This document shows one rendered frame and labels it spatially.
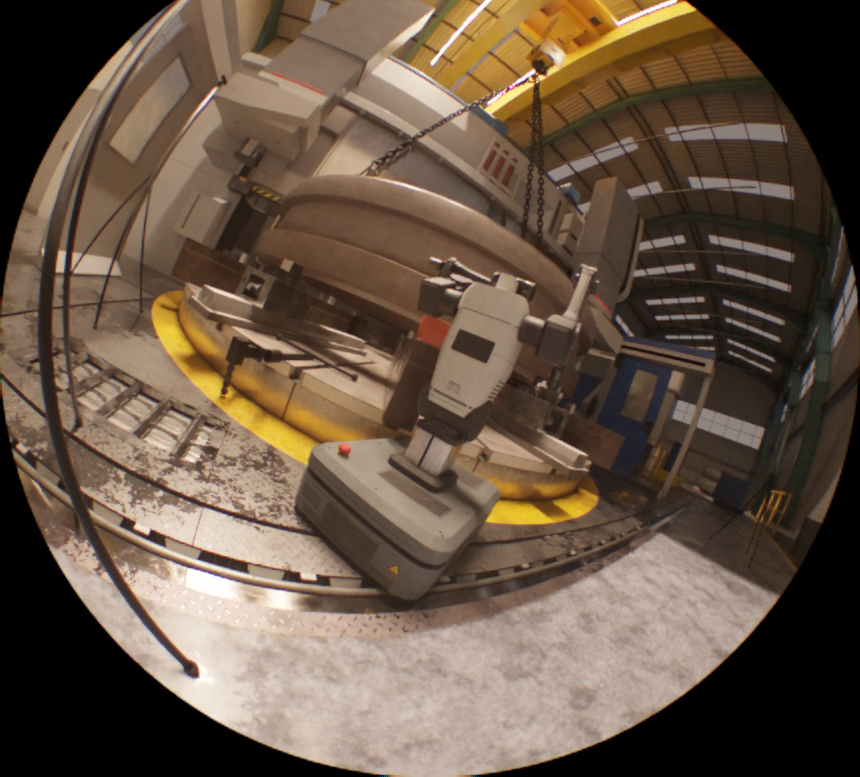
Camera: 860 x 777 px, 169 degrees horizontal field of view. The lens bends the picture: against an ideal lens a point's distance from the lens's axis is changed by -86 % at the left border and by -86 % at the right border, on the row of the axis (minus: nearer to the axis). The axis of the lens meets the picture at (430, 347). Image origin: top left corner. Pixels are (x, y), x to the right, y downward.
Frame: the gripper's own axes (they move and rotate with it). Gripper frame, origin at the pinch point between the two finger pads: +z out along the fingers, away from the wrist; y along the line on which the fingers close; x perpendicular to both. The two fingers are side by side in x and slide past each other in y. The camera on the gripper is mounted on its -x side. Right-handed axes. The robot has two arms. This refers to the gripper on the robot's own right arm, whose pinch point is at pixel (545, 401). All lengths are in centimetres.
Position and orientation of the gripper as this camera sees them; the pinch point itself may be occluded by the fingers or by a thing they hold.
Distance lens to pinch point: 152.5
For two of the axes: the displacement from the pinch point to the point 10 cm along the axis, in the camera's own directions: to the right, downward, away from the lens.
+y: -8.0, -3.6, 4.8
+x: -5.8, 2.7, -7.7
